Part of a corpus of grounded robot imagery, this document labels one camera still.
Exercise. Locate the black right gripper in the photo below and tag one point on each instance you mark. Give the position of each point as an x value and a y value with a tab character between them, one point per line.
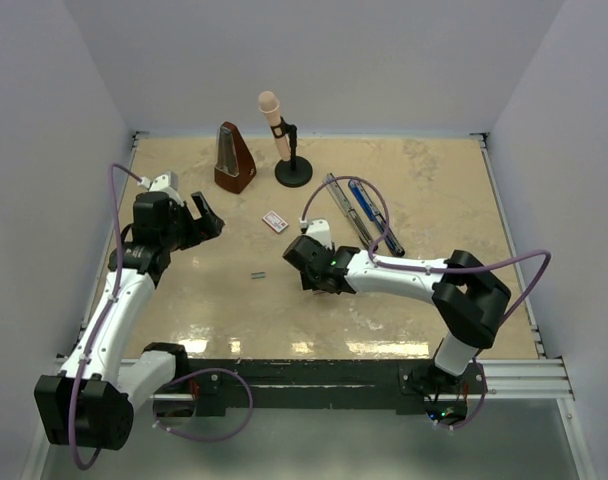
308	282

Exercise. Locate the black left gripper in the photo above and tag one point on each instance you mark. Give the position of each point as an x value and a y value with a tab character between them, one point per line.
205	228

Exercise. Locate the silver and black stapler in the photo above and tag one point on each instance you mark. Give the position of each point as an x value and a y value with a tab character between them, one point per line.
348	211

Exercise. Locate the blue and black stapler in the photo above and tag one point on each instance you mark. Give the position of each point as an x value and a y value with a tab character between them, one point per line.
375	216

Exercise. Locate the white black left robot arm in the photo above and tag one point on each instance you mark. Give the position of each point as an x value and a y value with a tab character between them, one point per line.
90	402

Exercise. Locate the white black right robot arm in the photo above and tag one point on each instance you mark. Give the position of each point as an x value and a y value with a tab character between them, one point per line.
470	299

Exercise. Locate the brown wooden metronome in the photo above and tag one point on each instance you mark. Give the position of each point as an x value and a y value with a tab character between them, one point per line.
235	166

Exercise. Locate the black microphone stand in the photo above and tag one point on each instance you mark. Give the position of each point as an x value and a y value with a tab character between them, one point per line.
296	171

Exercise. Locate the beige microphone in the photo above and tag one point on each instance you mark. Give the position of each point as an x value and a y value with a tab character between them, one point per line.
269	106

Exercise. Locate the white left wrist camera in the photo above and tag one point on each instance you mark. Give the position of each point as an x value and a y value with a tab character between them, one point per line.
167	183

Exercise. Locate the aluminium frame rail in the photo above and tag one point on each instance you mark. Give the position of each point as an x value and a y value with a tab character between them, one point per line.
502	379

